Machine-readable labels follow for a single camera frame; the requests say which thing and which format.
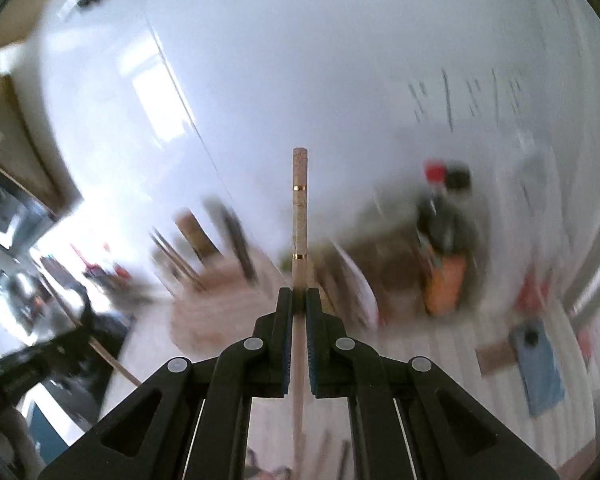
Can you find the white cylindrical utensil holder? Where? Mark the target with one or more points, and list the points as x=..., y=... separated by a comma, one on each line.
x=222, y=306

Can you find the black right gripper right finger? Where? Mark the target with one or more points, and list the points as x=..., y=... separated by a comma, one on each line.
x=410, y=420

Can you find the pale speckled chopstick gold bands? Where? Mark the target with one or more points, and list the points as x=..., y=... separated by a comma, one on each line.
x=299, y=284

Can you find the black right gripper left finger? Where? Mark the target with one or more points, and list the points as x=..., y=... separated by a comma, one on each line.
x=188, y=420

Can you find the blue phone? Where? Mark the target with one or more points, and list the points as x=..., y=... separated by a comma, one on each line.
x=537, y=365

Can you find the dark bottle red cap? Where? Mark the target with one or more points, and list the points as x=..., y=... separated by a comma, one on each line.
x=448, y=243

